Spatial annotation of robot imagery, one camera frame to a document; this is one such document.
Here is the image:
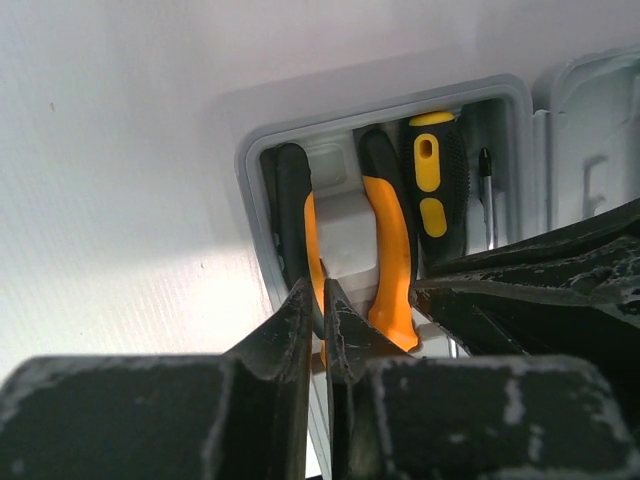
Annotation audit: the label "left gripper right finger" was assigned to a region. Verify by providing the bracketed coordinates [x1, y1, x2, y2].
[324, 280, 639, 479]

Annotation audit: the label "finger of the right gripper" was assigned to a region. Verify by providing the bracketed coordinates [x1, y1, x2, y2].
[410, 200, 639, 395]

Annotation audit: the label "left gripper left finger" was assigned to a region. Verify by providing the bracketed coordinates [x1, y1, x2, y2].
[1, 280, 314, 479]

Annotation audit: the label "grey plastic tool case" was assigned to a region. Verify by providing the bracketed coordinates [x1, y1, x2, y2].
[233, 43, 640, 480]

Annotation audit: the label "black yellow screwdriver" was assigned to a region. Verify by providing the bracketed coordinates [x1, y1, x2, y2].
[403, 111, 470, 266]
[478, 147, 497, 250]

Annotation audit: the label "orange black pliers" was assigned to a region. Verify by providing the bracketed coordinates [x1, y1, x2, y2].
[271, 128, 419, 352]

